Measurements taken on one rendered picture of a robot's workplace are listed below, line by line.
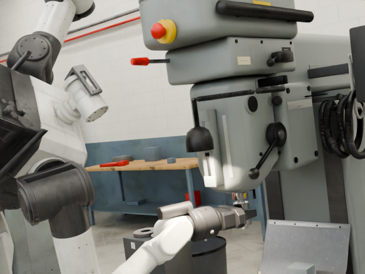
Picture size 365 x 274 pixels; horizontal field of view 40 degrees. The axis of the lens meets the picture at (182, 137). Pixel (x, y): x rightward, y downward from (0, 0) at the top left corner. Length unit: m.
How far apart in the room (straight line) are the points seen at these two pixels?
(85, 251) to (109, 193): 7.46
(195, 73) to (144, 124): 6.41
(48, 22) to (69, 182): 0.55
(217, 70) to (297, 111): 0.34
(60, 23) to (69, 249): 0.66
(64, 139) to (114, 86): 6.99
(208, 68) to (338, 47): 0.67
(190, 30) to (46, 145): 0.44
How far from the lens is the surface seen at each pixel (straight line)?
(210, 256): 3.37
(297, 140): 1.53
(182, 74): 1.40
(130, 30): 7.91
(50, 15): 1.52
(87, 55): 8.70
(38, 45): 1.40
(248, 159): 1.36
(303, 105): 1.58
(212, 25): 1.25
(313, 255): 1.79
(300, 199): 1.82
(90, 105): 1.22
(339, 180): 1.73
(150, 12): 1.35
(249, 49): 1.36
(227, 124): 1.36
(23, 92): 1.26
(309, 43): 1.68
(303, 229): 1.82
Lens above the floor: 1.56
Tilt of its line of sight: 3 degrees down
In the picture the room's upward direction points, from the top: 7 degrees counter-clockwise
